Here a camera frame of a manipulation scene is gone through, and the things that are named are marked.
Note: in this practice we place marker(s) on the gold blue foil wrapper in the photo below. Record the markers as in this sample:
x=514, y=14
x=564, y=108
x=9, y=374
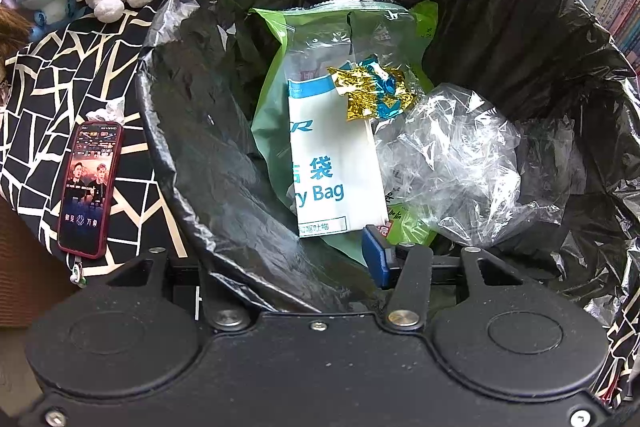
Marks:
x=374, y=90

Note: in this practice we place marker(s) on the red cased smartphone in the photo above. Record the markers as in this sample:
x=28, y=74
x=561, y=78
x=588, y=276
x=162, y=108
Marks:
x=88, y=187

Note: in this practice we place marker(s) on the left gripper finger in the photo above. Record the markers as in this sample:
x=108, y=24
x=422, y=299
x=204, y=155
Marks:
x=403, y=270

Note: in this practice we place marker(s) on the white blue delivery bag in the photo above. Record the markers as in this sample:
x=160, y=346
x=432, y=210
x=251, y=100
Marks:
x=337, y=183

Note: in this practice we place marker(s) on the clear plastic bag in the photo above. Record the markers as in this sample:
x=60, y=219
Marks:
x=467, y=172

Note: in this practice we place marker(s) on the black lined trash bin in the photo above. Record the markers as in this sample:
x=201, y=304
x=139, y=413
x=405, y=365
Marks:
x=201, y=73

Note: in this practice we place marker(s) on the black white patterned cloth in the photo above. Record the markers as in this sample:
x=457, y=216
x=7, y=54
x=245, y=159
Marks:
x=55, y=83

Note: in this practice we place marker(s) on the green plastic snack bag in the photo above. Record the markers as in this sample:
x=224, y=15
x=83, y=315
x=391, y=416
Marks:
x=331, y=34

